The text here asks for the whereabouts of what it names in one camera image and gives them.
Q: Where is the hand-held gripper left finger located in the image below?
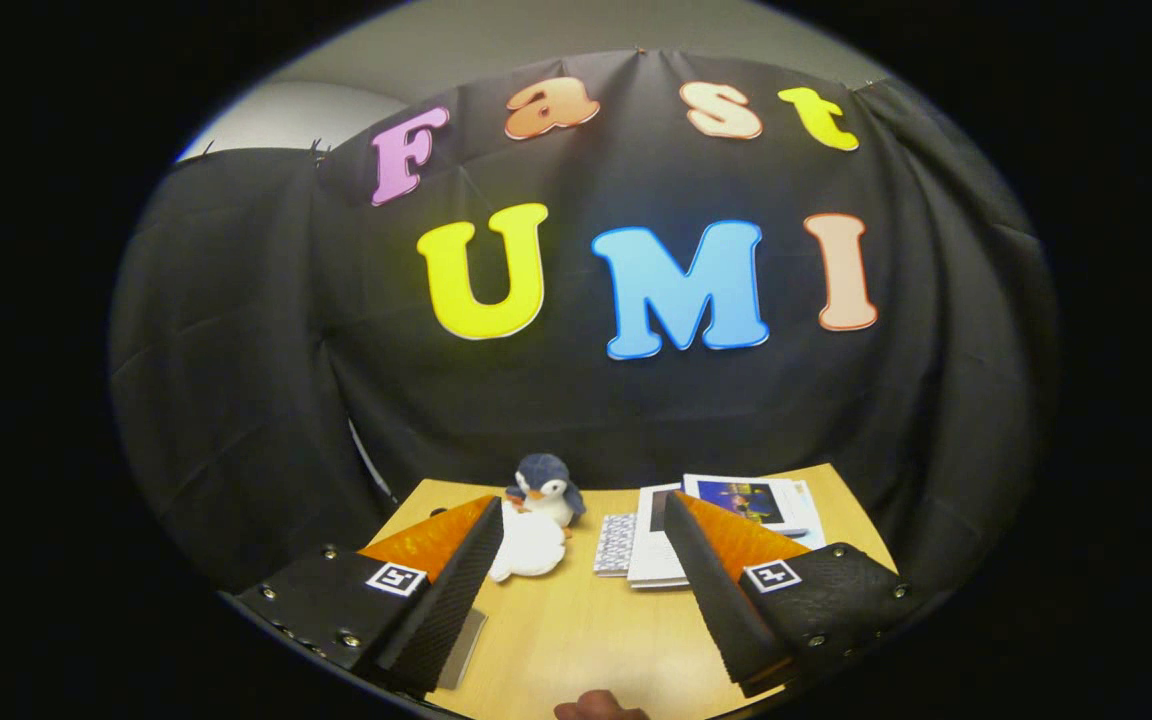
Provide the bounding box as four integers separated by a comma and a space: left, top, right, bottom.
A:
231, 495, 505, 699

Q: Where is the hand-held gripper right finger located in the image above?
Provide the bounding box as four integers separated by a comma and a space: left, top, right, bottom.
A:
663, 490, 922, 699

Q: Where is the grey fabric storage box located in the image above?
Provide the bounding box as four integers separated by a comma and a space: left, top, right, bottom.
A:
436, 608, 488, 691

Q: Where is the white plush toy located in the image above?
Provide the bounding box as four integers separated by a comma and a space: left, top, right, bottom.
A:
488, 500, 569, 583

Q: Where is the blue picture cover book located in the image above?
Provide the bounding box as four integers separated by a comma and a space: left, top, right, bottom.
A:
683, 473, 827, 551

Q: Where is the black and white patterned book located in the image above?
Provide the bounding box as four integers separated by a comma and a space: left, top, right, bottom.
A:
593, 513, 639, 578

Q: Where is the grey penguin plush toy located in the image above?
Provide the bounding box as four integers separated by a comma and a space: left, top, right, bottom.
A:
504, 453, 587, 529

